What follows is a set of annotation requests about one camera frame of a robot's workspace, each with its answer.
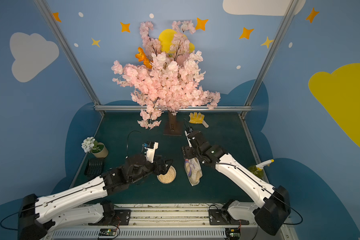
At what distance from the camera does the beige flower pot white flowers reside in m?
0.88

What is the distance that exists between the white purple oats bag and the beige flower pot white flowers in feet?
1.79

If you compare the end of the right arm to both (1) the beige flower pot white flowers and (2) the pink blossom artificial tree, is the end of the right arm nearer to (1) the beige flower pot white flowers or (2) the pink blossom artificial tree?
(2) the pink blossom artificial tree

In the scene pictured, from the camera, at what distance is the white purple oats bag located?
29.3 inches

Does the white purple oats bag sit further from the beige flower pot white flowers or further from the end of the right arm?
the beige flower pot white flowers
